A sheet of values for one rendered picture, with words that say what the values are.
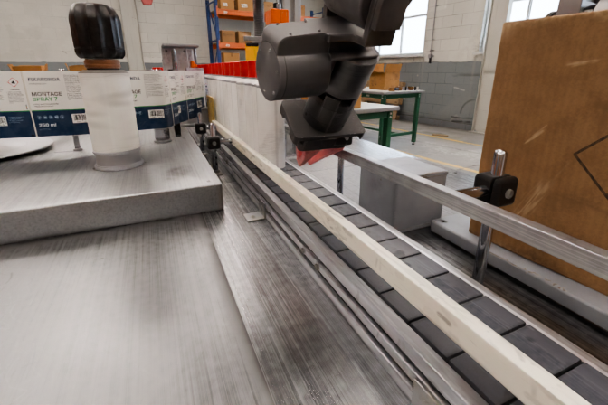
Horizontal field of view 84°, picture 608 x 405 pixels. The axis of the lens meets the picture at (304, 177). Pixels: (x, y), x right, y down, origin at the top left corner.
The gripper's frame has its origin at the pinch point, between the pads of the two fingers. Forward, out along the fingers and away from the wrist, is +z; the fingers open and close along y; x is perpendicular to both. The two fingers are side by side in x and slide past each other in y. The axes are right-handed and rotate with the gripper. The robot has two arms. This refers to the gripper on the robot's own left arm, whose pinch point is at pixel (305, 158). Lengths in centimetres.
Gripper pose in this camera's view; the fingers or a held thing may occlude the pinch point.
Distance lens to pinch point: 51.1
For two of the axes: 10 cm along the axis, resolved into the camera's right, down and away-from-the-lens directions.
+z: -2.7, 5.7, 7.8
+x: 3.2, 8.2, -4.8
